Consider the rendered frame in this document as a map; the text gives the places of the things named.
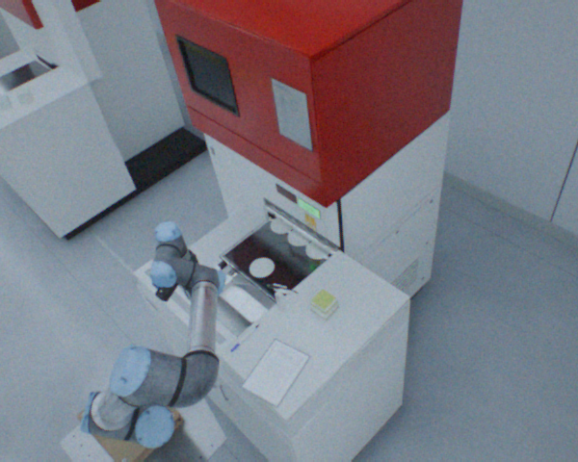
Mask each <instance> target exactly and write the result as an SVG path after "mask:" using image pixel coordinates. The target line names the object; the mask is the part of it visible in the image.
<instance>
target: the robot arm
mask: <svg viewBox="0 0 578 462"><path fill-rule="evenodd" d="M155 236H156V240H157V241H158V244H157V247H156V253H155V257H153V261H152V265H151V271H150V280H151V282H152V283H153V284H156V286H158V287H160V288H159V289H158V291H157V292H156V296H157V297H159V298H160V299H161V300H163V301H168V300H169V299H170V297H171V295H172V294H173V292H174V291H175V289H177V287H178V286H179V287H180V289H181V290H182V292H183V293H184V295H185V296H186V297H187V298H188V299H189V300H190V301H191V308H190V317H189V329H188V340H187V351H186V354H185V355H184V356H183V357H178V356H174V355H170V354H167V353H163V352H159V351H157V350H156V349H151V348H147V347H145V346H135V345H129V346H126V347H125V348H124V349H123V350H122V351H121V353H120V355H119V356H118V359H117V361H116V363H115V365H114V367H113V370H112V374H111V378H110V389H108V390H105V391H103V392H100V391H91V392H90V395H89V399H88V402H86V406H85V409H84V412H83V416H82V421H81V423H80V430H81V431H82V432H87V433H89V434H95V435H100V436H105V437H111V438H116V439H120V440H126V442H131V443H136V444H140V445H142V446H143V447H145V448H149V449H155V448H159V447H161V446H163V445H164V444H165V443H166V442H167V441H168V440H169V438H170V437H171V434H172V432H173V418H172V415H171V412H170V411H169V410H168V409H167V408H166V406H169V407H172V408H185V407H189V406H192V405H194V404H196V403H199V402H200V401H202V400H203V399H204V398H205V397H206V396H207V394H208V393H209V392H210V390H211V389H212V388H213V386H214V384H215V382H216V379H217V376H218V371H219V358H218V356H217V355H216V354H215V351H216V319H217V295H220V294H221V293H222V292H223V289H224V287H225V281H226V274H225V273H224V272H222V271H220V270H216V269H213V268H212V269H211V268H208V267H206V266H203V265H200V264H199V262H198V261H197V257H196V254H195V253H194V252H192V251H191V250H190V249H188V248H187V246H186V244H185V240H184V238H183V235H182V231H181V230H180V229H179V227H178V225H177V224H175V223H174V222H171V221H166V222H163V223H161V224H159V225H158V226H157V227H156V229H155Z"/></svg>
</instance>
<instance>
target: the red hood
mask: <svg viewBox="0 0 578 462"><path fill-rule="evenodd" d="M154 3H155V6H156V9H157V13H158V15H159V18H160V21H161V25H162V29H163V32H164V35H165V38H166V42H167V45H168V48H169V51H170V55H171V60H172V63H173V68H174V71H176V74H177V77H178V80H179V84H180V87H181V90H182V93H183V97H184V100H185V103H186V106H187V110H188V114H189V117H190V120H191V122H192V125H193V126H194V127H196V128H197V129H199V130H201V131H202V132H204V133H205V135H207V136H209V137H210V138H212V139H213V140H215V141H217V142H220V143H222V144H223V145H225V146H226V147H228V148H230V149H231V150H233V151H234V152H236V153H238V154H239V156H241V157H244V158H245V159H247V160H248V161H250V162H252V163H253V164H255V165H256V166H258V167H260V168H262V169H265V170H266V171H268V172H269V173H271V174H272V175H273V176H275V177H276V179H278V180H280V181H281V182H283V183H286V184H287V185H289V186H290V187H292V188H294V189H295V190H297V191H298V192H300V193H302V194H304V195H307V196H308V197H310V199H311V200H313V201H315V202H316V203H318V204H319V205H321V206H323V207H324V208H328V207H330V206H331V205H332V204H333V203H335V202H336V201H337V200H338V199H339V197H341V196H342V195H343V194H344V193H346V192H347V191H348V190H351V189H352V188H353V187H354V186H356V185H357V184H358V183H359V182H361V181H362V180H363V179H364V178H366V176H367V175H368V174H369V173H372V172H373V171H374V170H375V169H377V168H378V167H379V166H381V165H382V164H383V163H384V162H386V161H387V160H388V159H389V158H390V157H392V156H394V154H395V153H396V152H398V151H399V150H400V149H401V148H403V147H404V146H405V145H406V144H408V143H409V142H410V141H412V140H413V139H414V138H416V137H418V136H419V135H420V134H421V132H423V131H424V130H425V129H426V128H428V127H429V126H430V125H431V124H433V123H434V122H435V121H436V120H439V119H440V118H441V117H442V116H444V115H445V114H446V113H447V112H449V110H450V107H451V98H452V90H453V82H454V74H455V65H456V56H457V49H458V40H459V32H460V16H461V15H462V8H463V0H154Z"/></svg>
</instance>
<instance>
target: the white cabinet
mask: <svg viewBox="0 0 578 462"><path fill-rule="evenodd" d="M139 290H140V289H139ZM140 292H141V294H142V296H143V298H144V300H145V302H146V304H147V306H148V308H149V310H150V312H151V314H152V316H153V318H155V319H156V320H157V322H158V324H159V326H160V327H161V330H162V332H163V334H164V336H165V337H166V339H167V341H168V343H169V345H170V347H171V349H172V352H173V354H174V356H178V357H183V356H184V355H185V354H186V351H187V340H188V337H187V336H186V335H185V334H184V333H183V332H182V331H181V330H180V328H179V327H178V326H177V325H175V324H174V323H173V322H172V321H171V320H170V319H169V318H168V317H167V316H166V315H165V314H164V313H163V312H162V311H161V310H160V309H159V308H158V306H157V305H156V304H155V303H153V302H152V301H151V300H150V299H149V298H148V297H147V296H146V295H145V294H144V293H143V292H142V291H141V290H140ZM407 328H408V320H407V321H406V322H405V323H404V324H403V325H402V326H401V327H400V328H399V330H398V331H397V332H396V333H395V334H394V336H392V337H391V338H390V339H389V340H388V341H387V342H386V343H385V344H384V345H383V346H382V347H381V348H380V349H379V351H378V352H377V353H376V354H375V355H374V356H373V357H371V358H370V359H369V360H368V361H367V362H366V363H365V364H364V365H363V366H362V367H361V368H360V369H359V370H358V371H357V372H356V374H355V375H354V376H353V377H352V378H351V379H349V380H348V381H347V383H346V384H345V385H344V386H343V387H342V388H341V389H340V390H339V391H338V392H337V393H336V394H335V396H334V397H333V398H332V399H331V400H330V401H328V402H327V403H326V404H325V405H324V406H323V407H322V408H321V409H320V410H319V411H318V412H317V413H316V414H315V415H314V416H313V418H312V419H311V420H310V421H309V422H308V423H306V424H305V425H304V426H303V427H302V428H301V429H300V431H299V432H298V433H297V434H296V435H295V436H294V437H293V438H290V437H289V436H288V435H287V434H286V433H284V432H283V431H282V430H281V429H280V428H279V427H278V426H277V425H276V424H275V423H274V422H273V421H272V420H271V419H270V418H269V416H268V415H267V414H266V413H265V412H264V411H262V410H261V409H260V408H259V407H258V406H257V405H256V404H255V403H254V402H253V401H252V400H251V399H250V398H249V397H248V396H247V394H246V393H245V392H244V391H243V390H242V389H240V388H239V387H238V386H237V385H236V384H235V383H234V382H233V381H232V380H231V379H230V378H229V377H228V376H227V375H226V374H224V373H223V371H222V370H221V369H219V371H218V376H217V379H216V382H215V384H214V386H213V388H212V389H211V390H210V392H209V393H208V394H207V396H208V397H210V398H211V399H212V401H213V402H214V403H215V404H216V405H217V406H218V407H219V408H221V409H222V410H223V411H224V412H225V414H226V415H227V416H228V418H229V419H230V420H231V421H232V422H233V423H234V424H235V425H236V426H237V427H238V428H239V429H240V430H242V431H243V432H244V434H245V435H246V436H247V437H248V438H249V440H250V441H251V442H252V443H253V444H254V445H255V446H256V447H257V448H258V449H259V451H260V452H261V453H262V454H264V455H265V456H266V457H267V458H268V459H269V460H270V461H271V462H350V461H352V460H353V459H354V458H355V456H356V455H357V454H358V453H359V452H360V451H361V450H362V449H363V447H364V446H365V445H366V444H367V443H368V442H369V441H370V439H371V438H372V436H374V435H375V434H376V433H377V432H378V431H379V430H380V429H381V427H382V426H383V425H384V424H385V423H386V422H387V421H388V420H389V417H390V416H391V415H392V414H393V413H395V412H396V411H397V410H398V409H399V407H400V406H401V405H402V402H403V389H404V377H405V364H406V352H407Z"/></svg>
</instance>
